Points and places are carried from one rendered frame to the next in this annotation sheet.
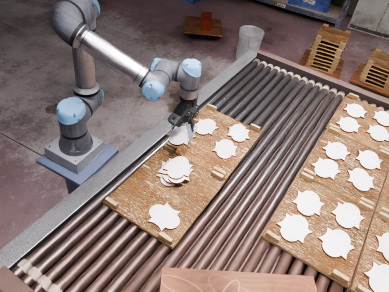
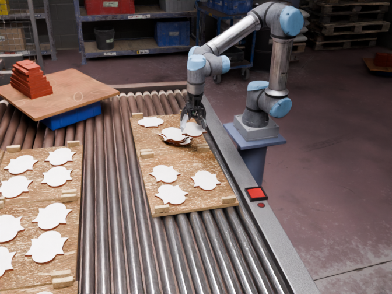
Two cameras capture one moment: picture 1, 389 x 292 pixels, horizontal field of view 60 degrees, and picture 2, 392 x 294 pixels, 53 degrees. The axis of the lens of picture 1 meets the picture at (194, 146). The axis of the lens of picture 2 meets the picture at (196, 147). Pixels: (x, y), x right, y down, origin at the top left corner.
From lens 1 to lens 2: 255 cm
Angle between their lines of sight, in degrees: 96
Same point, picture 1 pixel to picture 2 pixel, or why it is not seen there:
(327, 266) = (24, 152)
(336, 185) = (33, 207)
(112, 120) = not seen: outside the picture
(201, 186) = (150, 144)
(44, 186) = (338, 245)
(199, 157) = (175, 158)
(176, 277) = (109, 91)
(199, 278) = (98, 95)
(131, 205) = (174, 118)
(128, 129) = not seen: outside the picture
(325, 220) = (36, 175)
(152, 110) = not seen: outside the picture
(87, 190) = (209, 115)
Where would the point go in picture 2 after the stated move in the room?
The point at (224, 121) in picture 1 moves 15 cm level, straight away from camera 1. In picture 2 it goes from (199, 199) to (223, 220)
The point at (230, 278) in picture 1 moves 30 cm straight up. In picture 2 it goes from (82, 100) to (74, 45)
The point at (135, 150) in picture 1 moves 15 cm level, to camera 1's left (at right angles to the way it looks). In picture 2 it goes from (224, 142) to (244, 133)
